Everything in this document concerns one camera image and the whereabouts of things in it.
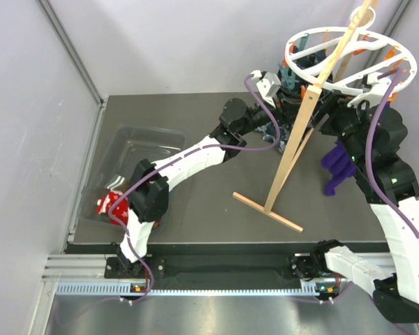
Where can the wooden hanger stand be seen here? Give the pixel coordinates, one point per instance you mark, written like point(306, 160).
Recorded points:
point(299, 135)

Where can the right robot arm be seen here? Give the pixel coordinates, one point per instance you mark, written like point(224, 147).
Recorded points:
point(371, 137)

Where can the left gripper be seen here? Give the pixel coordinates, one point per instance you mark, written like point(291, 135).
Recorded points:
point(272, 100)

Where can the white round sock hanger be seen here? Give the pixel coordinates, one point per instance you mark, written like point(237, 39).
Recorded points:
point(373, 83)

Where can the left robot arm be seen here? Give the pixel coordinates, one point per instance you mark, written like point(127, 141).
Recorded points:
point(146, 199)

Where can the dark patterned sock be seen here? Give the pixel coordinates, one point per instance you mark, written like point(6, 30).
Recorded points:
point(287, 115)

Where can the brown sock with stripes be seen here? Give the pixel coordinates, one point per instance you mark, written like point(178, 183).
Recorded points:
point(117, 183)

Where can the teal clothespin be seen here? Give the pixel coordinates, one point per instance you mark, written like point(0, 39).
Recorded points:
point(287, 77)

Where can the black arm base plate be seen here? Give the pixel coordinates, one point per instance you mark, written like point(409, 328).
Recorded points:
point(170, 266)

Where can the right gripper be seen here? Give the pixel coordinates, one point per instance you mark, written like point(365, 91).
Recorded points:
point(339, 106)

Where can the orange clothespin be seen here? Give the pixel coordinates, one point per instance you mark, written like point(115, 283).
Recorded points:
point(394, 56)

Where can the purple sock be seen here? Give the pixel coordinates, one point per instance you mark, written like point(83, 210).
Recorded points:
point(340, 166)

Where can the clear plastic bin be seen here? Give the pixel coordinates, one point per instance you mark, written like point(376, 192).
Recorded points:
point(127, 146)

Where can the brown sock in bin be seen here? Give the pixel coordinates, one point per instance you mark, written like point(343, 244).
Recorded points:
point(156, 225)

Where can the aluminium frame rail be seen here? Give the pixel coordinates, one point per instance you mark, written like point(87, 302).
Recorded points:
point(80, 270)

